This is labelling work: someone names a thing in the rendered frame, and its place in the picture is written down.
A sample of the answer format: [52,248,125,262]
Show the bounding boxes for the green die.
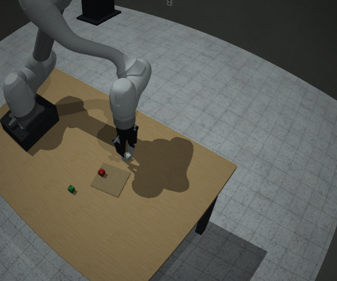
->
[68,185,75,194]

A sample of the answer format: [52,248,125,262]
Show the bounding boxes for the red die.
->
[98,168,105,177]

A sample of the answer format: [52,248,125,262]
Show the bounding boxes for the tan square mat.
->
[90,162,131,197]

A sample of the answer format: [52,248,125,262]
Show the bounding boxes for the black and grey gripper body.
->
[116,126,134,141]

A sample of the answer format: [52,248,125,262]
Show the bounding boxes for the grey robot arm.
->
[3,0,152,131]

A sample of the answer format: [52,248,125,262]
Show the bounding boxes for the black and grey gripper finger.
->
[127,124,139,157]
[113,135,127,162]

